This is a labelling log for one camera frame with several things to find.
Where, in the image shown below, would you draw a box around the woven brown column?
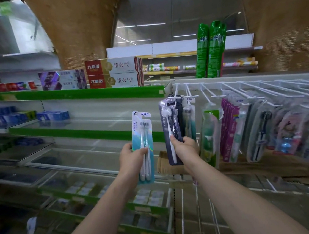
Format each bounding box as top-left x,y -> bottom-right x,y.
237,0 -> 309,76
22,0 -> 129,74

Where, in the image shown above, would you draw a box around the person's right forearm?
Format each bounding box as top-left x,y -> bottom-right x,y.
187,149 -> 309,234

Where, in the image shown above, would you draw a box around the blue green product box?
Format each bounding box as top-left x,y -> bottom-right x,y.
0,104 -> 38,128

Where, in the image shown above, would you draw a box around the person's left forearm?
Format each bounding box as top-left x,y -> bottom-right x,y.
50,173 -> 143,234

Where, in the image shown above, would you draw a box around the white shelf unit yellow strips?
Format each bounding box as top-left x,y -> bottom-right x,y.
106,32 -> 265,84

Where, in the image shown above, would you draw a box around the white purple toothpaste box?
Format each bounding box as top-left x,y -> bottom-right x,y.
38,69 -> 86,83
41,79 -> 89,93

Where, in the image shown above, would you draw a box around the green spray can red side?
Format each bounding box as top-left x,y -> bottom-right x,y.
218,54 -> 227,78

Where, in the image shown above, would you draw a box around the row of colourful wrap rolls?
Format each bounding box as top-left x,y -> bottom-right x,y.
142,55 -> 259,75

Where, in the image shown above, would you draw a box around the teal twin toothbrush pack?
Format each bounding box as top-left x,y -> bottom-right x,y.
129,109 -> 157,186
181,97 -> 199,142

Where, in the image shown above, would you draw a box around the person's right hand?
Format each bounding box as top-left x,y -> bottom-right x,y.
169,133 -> 202,177

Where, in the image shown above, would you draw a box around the brown cardboard tray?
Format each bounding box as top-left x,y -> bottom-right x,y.
156,139 -> 309,200

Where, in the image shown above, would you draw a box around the green label toothbrush pack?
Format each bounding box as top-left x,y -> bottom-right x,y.
196,104 -> 227,170

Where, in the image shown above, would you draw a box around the white toothpaste box red print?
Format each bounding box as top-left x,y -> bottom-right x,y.
0,80 -> 37,93

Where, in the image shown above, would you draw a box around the pink label toothbrush pack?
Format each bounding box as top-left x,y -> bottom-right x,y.
217,98 -> 231,155
224,96 -> 253,163

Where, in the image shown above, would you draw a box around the kids toothbrush pack blue toy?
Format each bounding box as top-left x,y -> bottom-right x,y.
270,103 -> 309,157

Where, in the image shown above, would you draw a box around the tall green spray can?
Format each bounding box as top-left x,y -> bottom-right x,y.
192,23 -> 213,80
203,19 -> 231,79

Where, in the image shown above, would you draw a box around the person's left hand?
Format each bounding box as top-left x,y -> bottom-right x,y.
117,142 -> 151,183

